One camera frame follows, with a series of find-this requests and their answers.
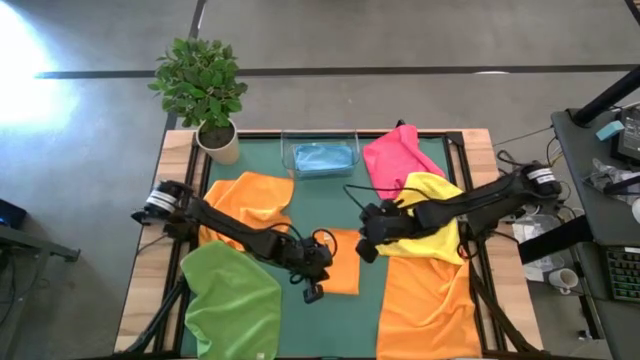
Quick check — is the orange microfiber towel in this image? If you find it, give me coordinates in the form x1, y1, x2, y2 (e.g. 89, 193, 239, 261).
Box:
198, 171, 295, 251
375, 257, 482, 360
319, 228, 362, 296

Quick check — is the yellow microfiber towel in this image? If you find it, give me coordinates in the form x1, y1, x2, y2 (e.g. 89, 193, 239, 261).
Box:
374, 172, 466, 266

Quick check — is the blue microfiber towel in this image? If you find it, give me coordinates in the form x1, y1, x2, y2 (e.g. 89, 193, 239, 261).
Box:
293, 143, 357, 174

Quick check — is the pink microfiber towel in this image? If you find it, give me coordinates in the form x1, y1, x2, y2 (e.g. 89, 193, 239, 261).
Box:
362, 124, 446, 200

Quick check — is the green microfiber towel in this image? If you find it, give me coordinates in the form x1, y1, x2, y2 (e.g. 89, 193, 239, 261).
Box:
179, 240, 283, 360

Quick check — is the green table mat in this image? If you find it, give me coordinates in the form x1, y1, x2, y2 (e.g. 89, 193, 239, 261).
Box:
179, 133, 484, 359

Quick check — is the clear plastic bin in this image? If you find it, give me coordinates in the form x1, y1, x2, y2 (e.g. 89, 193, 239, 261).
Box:
280, 130, 361, 180

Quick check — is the beige plant pot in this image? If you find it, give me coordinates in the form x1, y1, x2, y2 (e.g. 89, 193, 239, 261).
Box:
195, 119, 241, 166

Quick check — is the white paper sheet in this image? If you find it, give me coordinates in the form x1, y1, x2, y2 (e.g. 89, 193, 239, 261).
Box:
512, 214, 566, 284

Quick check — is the black desk foot bar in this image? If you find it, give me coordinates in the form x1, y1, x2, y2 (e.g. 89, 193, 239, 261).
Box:
517, 214, 594, 265

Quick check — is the white mug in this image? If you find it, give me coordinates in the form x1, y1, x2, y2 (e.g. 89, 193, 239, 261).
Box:
548, 268, 580, 295

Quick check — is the dark grey desk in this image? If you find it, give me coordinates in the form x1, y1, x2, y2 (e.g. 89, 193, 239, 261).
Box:
549, 107, 640, 360

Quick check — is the green leafy plant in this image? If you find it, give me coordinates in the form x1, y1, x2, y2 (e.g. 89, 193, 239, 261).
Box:
148, 37, 250, 129

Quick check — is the clear plastic bag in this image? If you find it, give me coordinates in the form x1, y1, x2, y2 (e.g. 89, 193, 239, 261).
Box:
584, 158, 640, 201

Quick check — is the light blue block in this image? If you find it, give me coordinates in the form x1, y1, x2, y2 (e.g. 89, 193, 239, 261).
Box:
594, 120, 626, 142

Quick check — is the backlit black keyboard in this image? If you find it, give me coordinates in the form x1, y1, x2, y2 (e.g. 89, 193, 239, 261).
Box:
604, 246, 640, 304

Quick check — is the black slanted pole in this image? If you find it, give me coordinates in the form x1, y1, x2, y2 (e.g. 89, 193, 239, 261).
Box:
569, 64, 640, 129

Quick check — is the black left camera cable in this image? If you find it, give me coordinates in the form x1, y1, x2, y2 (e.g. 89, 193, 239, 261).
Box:
287, 222, 339, 286

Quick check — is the black camera cable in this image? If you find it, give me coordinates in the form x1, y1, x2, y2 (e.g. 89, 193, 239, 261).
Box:
287, 222, 339, 286
343, 183, 436, 214

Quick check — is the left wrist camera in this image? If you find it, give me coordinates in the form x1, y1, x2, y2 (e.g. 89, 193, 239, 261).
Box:
301, 281, 325, 305

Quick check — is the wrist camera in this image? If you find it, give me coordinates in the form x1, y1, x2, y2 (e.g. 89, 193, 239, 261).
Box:
355, 238, 380, 264
301, 281, 325, 305

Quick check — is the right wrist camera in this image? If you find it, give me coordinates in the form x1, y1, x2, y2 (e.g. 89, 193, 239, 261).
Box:
355, 238, 380, 264

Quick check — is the black right camera cable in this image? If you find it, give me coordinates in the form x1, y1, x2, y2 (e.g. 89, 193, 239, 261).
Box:
343, 183, 436, 214

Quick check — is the black base cable loop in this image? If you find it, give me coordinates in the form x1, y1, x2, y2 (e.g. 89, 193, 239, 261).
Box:
455, 234, 477, 260

